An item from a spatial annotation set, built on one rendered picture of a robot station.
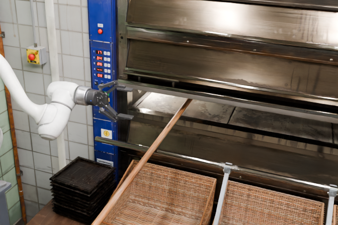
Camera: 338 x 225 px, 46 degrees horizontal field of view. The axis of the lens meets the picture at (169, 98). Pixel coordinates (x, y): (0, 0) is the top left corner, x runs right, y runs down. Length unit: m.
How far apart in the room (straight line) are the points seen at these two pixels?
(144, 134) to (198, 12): 0.84
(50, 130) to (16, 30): 1.04
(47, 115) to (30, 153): 1.24
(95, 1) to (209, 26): 0.66
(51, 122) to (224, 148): 1.04
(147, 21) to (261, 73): 0.67
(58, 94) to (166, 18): 0.71
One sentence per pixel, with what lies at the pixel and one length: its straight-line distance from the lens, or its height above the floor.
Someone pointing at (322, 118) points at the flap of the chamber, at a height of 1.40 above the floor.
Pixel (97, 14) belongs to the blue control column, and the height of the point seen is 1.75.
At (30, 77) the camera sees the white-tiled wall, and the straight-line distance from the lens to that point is 2.75.
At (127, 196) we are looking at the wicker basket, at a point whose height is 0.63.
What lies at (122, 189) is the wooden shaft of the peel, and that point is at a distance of 1.84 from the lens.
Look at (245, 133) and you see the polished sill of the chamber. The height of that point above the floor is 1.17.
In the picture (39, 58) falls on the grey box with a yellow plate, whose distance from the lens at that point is 2.57.
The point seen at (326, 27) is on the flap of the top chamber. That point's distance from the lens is 2.07.
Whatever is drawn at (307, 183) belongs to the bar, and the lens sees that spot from 1.96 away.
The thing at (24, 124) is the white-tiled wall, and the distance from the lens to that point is 2.96.
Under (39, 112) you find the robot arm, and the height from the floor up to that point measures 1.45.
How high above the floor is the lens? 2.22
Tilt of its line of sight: 23 degrees down
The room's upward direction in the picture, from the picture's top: 2 degrees clockwise
